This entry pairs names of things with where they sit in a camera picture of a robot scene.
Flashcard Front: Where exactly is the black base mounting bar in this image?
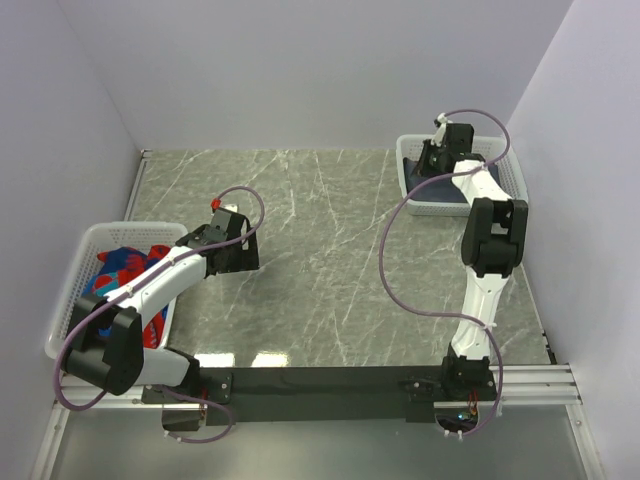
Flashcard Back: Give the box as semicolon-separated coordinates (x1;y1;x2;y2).
142;365;501;427

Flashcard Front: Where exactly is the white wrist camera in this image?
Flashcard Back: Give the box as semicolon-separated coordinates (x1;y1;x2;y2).
210;198;239;214
430;113;450;147

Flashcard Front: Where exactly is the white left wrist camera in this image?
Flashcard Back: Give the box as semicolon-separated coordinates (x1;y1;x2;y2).
210;198;239;214

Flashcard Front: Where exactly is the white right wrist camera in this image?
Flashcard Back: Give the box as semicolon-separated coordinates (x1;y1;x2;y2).
430;113;450;147

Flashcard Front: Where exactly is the red patterned cloth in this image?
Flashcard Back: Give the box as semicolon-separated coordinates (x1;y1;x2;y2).
84;244;174;350

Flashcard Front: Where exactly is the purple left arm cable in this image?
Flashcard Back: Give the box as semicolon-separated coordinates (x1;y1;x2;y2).
52;185;265;444

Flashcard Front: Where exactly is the blue grey cloth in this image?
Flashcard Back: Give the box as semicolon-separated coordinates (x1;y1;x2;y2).
402;158;512;209

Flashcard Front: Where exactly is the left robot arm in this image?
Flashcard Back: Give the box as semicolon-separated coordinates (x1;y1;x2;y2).
56;207;259;402

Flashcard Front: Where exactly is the white laundry basket with clothes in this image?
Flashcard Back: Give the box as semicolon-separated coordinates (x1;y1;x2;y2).
44;221;188;360

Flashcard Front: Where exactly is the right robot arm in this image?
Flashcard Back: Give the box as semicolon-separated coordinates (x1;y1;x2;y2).
415;115;528;401

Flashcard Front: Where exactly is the aluminium table edge rail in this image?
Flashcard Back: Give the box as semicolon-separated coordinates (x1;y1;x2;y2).
123;149;153;221

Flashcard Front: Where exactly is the aluminium front frame rail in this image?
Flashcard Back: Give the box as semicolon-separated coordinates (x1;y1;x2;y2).
32;365;605;479

